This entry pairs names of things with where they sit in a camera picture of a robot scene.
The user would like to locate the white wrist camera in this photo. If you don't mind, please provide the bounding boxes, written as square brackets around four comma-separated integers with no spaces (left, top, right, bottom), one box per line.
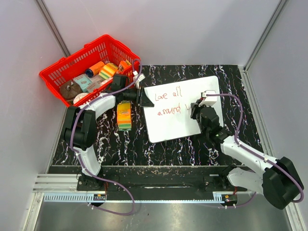
[133,71,145,86]
[198,90,217,107]

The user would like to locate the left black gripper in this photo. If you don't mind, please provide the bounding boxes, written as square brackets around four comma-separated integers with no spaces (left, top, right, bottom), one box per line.
[122,86,154,108]

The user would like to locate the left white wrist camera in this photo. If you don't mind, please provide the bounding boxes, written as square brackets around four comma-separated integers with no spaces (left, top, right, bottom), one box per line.
[133,71,145,86]

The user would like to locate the white round container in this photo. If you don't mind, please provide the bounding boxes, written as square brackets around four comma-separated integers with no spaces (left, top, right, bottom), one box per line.
[73,92,88,104]

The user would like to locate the red plastic shopping basket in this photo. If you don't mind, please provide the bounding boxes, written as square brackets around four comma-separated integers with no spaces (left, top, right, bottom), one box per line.
[39,35,140,107]

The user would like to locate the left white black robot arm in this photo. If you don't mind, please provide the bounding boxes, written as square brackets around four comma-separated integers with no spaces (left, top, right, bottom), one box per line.
[61,75,154,190]

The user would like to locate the stacked colourful sponge pack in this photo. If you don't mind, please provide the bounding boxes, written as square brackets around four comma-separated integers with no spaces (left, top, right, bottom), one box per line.
[116,101,132,131]

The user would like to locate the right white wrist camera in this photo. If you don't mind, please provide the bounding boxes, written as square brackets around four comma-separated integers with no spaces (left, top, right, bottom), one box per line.
[198,90,217,107]

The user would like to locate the orange snack box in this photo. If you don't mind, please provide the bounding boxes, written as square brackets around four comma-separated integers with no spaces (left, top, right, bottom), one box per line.
[116,60,131,74]

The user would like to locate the white whiteboard black frame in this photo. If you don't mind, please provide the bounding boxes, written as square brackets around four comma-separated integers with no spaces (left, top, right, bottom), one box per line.
[143,76,220,143]

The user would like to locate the teal small box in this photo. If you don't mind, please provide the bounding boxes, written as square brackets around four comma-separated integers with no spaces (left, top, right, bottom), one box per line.
[73,74,92,92]

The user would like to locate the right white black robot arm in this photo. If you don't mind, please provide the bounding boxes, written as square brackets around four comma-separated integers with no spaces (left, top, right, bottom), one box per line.
[191,100,304,209]

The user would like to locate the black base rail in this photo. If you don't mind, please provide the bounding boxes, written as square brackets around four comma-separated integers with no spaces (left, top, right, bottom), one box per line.
[76,166,235,192]

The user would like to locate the pink white packet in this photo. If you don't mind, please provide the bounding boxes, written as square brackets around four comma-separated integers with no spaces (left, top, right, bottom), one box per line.
[87,75,109,93]

